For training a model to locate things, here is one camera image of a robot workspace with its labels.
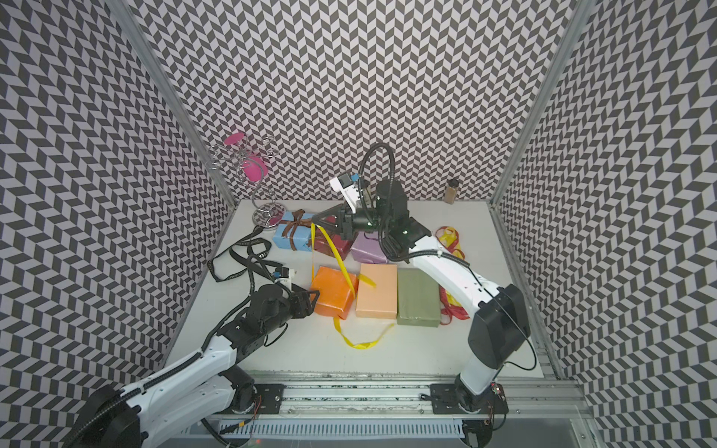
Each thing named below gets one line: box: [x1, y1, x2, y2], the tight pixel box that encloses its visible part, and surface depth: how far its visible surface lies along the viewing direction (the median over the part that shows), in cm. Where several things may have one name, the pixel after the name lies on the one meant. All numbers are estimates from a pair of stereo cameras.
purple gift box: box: [350, 230, 389, 265], surface depth 101 cm
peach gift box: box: [355, 263, 398, 320], surface depth 89 cm
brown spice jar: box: [444, 179, 460, 205], surface depth 116 cm
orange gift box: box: [309, 266, 359, 321], surface depth 86 cm
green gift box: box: [396, 267, 441, 328], surface depth 88 cm
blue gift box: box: [272, 210, 314, 252], surface depth 101 cm
